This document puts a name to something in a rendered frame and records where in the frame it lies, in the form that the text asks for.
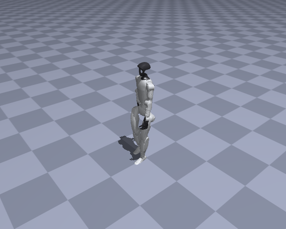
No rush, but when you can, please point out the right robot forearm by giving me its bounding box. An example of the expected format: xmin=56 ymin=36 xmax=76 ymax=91
xmin=136 ymin=94 xmax=141 ymax=105

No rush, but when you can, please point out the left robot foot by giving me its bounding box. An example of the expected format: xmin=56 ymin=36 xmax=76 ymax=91
xmin=134 ymin=156 xmax=146 ymax=165

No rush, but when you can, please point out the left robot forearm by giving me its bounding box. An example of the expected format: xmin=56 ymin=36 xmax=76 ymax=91
xmin=144 ymin=102 xmax=152 ymax=121

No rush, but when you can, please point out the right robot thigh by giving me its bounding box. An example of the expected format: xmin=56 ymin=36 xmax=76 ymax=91
xmin=131 ymin=106 xmax=141 ymax=135

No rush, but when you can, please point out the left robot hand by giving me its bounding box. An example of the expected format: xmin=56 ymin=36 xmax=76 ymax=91
xmin=139 ymin=118 xmax=149 ymax=130

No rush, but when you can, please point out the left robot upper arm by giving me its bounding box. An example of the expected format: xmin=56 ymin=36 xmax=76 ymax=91
xmin=144 ymin=82 xmax=154 ymax=106

